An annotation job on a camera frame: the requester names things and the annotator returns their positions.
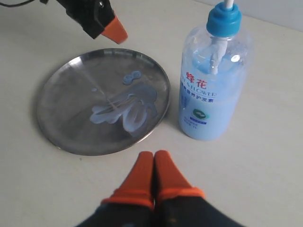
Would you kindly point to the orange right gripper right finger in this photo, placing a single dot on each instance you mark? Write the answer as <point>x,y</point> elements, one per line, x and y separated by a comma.
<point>178,203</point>

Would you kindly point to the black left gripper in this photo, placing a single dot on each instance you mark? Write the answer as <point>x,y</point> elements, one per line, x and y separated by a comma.
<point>96,17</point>

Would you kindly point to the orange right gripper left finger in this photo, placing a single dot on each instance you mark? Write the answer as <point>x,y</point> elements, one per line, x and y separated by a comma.
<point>131,204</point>

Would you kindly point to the blue lotion pump bottle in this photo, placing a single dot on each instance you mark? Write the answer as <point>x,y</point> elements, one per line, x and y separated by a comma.
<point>215,61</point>

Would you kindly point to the pale blue soap gel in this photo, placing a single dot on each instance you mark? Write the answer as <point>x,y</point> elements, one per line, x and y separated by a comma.
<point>134,106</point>

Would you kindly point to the round steel plate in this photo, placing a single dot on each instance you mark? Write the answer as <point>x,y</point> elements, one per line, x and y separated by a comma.
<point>64,102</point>

